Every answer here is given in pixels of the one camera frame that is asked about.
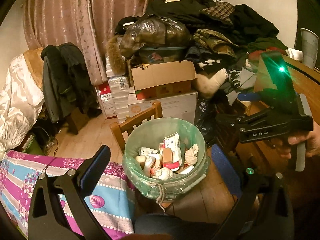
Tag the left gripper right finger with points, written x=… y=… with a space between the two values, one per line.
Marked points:
x=245 y=184

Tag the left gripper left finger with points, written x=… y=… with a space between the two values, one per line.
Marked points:
x=77 y=184

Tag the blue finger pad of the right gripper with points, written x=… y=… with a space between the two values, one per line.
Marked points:
x=248 y=97

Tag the white cloth with string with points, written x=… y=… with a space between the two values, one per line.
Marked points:
x=162 y=173

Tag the green lined trash bin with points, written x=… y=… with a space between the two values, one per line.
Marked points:
x=147 y=140

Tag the person's right hand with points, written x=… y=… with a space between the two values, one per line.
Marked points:
x=283 y=145

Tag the wooden desk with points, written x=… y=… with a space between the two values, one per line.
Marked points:
x=301 y=172

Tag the colourful striped bedsheet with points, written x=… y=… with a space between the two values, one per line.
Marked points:
x=47 y=197

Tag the white crumpled tissue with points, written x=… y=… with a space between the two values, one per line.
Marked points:
x=190 y=156

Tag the pile of dark clothes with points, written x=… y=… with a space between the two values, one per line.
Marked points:
x=225 y=44

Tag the white printer box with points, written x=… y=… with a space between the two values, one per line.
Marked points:
x=182 y=106

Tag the beige sponge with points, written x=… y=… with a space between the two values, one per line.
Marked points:
x=141 y=159

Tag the grey paper cup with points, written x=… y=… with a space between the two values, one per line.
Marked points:
x=309 y=47

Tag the red white cigarette pack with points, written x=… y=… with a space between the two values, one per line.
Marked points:
x=171 y=153

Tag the wooden chair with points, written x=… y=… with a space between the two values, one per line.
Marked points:
x=128 y=126

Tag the stack of white packages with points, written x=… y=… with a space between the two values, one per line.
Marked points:
x=114 y=93

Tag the dark jacket on chair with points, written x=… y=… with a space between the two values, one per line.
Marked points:
x=66 y=84

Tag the brown cardboard box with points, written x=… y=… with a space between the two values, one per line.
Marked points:
x=163 y=79

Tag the silver satin quilt right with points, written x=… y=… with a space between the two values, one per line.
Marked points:
x=21 y=98

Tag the clear plastic bag of clothes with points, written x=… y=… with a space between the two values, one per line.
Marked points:
x=153 y=31

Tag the pink patterned curtain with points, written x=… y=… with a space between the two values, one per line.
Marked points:
x=88 y=24

